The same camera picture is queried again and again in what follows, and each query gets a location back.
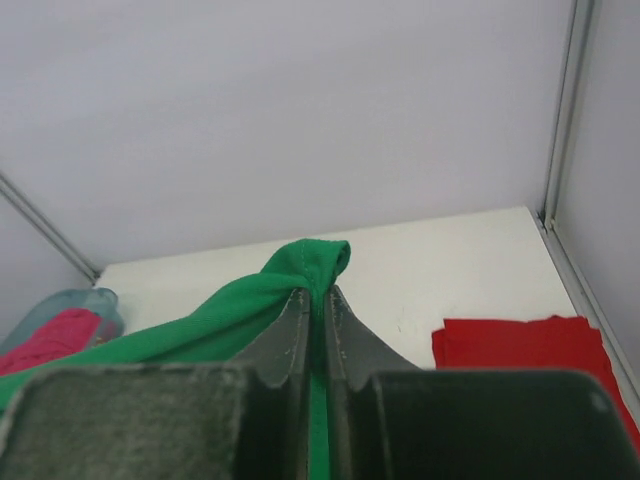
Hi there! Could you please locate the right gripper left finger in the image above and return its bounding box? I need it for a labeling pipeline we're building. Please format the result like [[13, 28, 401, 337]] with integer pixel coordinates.
[[1, 289, 311, 479]]

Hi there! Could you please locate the right corner aluminium post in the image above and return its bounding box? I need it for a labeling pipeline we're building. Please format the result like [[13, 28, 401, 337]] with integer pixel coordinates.
[[537, 0, 640, 371]]

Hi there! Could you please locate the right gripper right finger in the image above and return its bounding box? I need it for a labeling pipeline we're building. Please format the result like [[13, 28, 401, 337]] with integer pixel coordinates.
[[324, 287, 639, 479]]

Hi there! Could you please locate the green t shirt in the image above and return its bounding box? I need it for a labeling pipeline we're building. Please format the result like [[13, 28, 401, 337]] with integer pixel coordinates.
[[1, 239, 351, 479]]

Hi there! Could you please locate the corner aluminium post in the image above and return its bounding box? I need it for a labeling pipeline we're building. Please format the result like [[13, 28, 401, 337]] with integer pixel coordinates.
[[0, 172, 102, 285], [537, 0, 640, 371]]

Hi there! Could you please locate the pink t shirt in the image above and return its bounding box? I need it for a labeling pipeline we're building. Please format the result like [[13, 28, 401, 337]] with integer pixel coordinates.
[[1, 308, 102, 376]]

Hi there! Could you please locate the blue plastic bin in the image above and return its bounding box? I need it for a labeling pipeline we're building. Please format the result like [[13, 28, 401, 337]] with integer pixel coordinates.
[[1, 288, 125, 354]]

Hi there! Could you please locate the folded red t shirt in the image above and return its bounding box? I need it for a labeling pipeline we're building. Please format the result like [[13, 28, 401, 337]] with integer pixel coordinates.
[[432, 316, 639, 446]]

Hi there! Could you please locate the left corner aluminium post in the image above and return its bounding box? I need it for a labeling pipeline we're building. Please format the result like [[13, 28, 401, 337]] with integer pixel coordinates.
[[0, 172, 102, 285]]

